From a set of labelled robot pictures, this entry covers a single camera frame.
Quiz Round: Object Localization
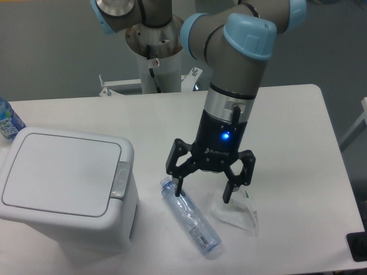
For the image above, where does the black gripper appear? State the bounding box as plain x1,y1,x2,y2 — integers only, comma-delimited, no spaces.
166,108,256,203

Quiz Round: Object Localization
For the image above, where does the white push-button trash can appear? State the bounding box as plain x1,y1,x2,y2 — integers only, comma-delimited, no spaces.
1,127,139,258

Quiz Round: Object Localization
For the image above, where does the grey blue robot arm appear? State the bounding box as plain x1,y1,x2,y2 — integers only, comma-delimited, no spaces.
91,1,307,203

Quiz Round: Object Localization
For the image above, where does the crumpled clear plastic bag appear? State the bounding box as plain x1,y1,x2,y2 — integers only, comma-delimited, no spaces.
210,187,259,235

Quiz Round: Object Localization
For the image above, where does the clear empty plastic bottle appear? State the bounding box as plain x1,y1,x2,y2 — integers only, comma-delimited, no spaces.
160,177,222,255

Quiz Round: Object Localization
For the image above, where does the black clamp at table edge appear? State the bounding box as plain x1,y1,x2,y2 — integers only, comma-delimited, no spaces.
346,231,366,262

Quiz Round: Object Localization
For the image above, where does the blue labelled water bottle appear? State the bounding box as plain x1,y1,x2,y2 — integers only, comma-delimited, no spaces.
1,98,26,140

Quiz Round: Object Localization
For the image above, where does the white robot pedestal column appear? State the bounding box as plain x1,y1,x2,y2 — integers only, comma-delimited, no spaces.
126,15,184,79

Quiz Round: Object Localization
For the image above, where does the white metal frame bracket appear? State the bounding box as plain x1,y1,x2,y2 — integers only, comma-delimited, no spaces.
99,66,209,97

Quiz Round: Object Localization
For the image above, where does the black cable on pedestal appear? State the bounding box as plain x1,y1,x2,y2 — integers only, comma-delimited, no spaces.
145,44,162,94

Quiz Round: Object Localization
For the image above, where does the white frame at right edge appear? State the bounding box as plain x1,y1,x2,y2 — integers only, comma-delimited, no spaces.
339,97,366,152

